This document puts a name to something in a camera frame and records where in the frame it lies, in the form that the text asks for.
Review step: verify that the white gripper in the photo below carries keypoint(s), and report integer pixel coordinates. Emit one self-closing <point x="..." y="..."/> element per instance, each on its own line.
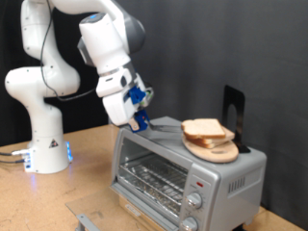
<point x="117" y="109"/>

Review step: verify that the metal spatula with blue block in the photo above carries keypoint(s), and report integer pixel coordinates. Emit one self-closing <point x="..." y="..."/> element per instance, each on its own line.
<point x="142" y="119"/>

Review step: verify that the white bread slice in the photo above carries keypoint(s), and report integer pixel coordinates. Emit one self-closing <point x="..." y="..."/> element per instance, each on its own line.
<point x="228" y="134"/>
<point x="203" y="128"/>

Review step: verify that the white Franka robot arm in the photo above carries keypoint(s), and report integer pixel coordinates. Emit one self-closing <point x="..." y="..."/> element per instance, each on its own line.
<point x="41" y="83"/>

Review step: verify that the foil lined oven tray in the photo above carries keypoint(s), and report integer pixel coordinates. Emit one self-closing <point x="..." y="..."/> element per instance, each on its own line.
<point x="144" y="189"/>

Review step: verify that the silver toaster oven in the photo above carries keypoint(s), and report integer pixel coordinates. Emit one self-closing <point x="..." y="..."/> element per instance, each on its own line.
<point x="237" y="199"/>

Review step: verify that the round wooden cutting board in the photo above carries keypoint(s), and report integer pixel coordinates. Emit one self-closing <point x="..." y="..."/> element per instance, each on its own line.
<point x="218" y="155"/>

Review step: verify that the silver temperature knob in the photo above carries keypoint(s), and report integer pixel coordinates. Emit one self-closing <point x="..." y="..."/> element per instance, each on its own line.
<point x="194" y="200"/>

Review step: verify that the black metal bookend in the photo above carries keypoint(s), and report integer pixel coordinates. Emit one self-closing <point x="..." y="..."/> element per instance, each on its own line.
<point x="232" y="94"/>

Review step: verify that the silver timer knob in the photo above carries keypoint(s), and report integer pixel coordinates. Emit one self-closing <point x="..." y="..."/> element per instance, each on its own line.
<point x="189" y="224"/>

